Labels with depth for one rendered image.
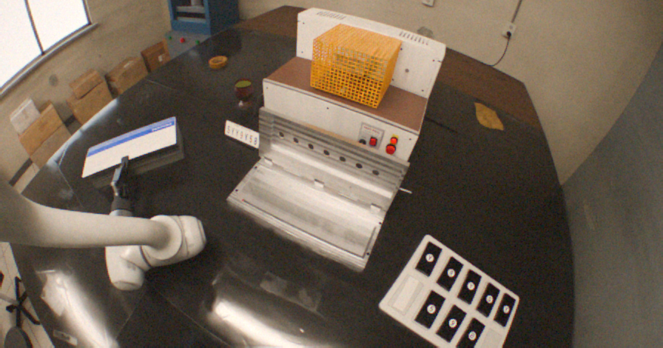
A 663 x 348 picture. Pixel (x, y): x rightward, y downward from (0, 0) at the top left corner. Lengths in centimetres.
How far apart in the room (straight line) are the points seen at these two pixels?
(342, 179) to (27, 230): 72
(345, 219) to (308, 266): 17
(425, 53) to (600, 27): 197
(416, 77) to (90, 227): 97
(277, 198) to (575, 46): 243
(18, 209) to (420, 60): 102
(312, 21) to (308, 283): 86
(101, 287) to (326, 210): 75
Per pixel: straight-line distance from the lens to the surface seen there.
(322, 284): 68
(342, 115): 81
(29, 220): 43
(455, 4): 222
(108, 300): 87
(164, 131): 96
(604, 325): 242
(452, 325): 74
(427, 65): 91
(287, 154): 77
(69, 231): 46
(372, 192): 72
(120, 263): 68
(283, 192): 77
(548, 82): 254
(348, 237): 71
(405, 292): 70
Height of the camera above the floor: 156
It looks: 49 degrees down
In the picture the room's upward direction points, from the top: 9 degrees clockwise
